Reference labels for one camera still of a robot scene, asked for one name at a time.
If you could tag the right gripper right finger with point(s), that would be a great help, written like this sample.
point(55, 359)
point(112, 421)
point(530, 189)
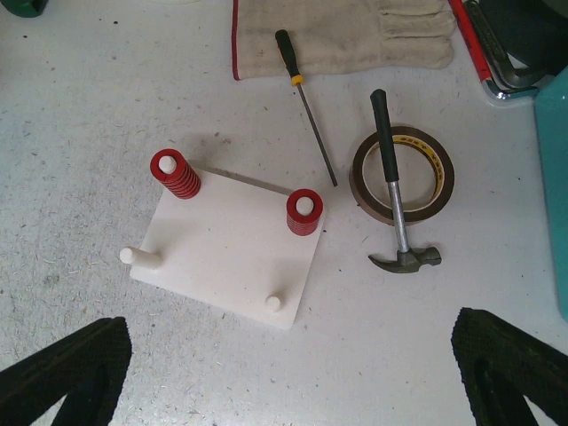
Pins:
point(502, 368)

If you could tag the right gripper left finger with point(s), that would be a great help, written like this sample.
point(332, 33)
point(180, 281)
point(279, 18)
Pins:
point(85, 371)

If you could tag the black handled claw hammer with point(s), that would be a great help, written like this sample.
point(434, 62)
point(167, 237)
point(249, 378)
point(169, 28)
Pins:
point(408, 260)

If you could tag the red spring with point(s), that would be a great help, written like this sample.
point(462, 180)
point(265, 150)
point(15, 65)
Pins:
point(304, 209)
point(173, 171)

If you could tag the small black yellow screwdriver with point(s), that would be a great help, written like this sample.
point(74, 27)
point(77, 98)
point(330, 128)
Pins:
point(288, 55)

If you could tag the brown packing tape roll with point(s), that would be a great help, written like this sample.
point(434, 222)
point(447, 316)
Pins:
point(426, 172)

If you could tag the clear teal toolbox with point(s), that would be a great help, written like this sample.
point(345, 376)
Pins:
point(551, 118)

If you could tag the black disc spool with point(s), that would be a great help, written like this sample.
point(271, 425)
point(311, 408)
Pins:
point(533, 32)

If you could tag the green bin rack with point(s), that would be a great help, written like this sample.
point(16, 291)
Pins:
point(25, 8)

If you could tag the white peg base plate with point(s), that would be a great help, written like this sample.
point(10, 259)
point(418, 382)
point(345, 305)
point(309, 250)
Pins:
point(230, 247)

